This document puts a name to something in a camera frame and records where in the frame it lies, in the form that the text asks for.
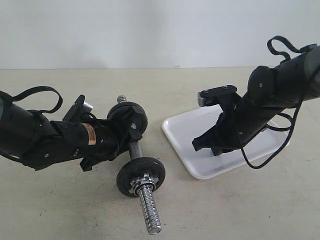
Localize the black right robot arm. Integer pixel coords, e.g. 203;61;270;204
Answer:
191;46;320;156

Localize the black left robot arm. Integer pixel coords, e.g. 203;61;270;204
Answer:
0;86;148;171

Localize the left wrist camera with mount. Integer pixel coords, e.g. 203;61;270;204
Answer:
62;94;93;122

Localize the white rectangular plastic tray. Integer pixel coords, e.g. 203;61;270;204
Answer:
161;104;291;180

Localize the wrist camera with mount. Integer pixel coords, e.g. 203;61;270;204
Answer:
197;85;238;107
62;94;93;122

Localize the chrome threaded dumbbell bar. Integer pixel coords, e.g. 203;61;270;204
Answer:
117;95;162;235

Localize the black weight plate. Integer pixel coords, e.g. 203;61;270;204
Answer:
106;101;141;120

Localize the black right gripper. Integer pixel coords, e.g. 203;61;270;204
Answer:
191;97;248;156

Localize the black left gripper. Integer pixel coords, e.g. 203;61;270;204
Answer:
74;104;143;172

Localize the chrome star collar nut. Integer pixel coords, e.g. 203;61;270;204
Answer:
128;173;159;197

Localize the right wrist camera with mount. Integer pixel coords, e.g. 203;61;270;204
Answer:
197;85;238;107

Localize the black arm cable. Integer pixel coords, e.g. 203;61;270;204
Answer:
239;35;320;170
0;85;101;161

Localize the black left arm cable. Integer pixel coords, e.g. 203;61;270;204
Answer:
0;85;101;161

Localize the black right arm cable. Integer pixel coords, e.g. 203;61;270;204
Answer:
239;35;320;170

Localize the black plate bar end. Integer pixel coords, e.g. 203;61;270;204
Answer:
110;107;148;134

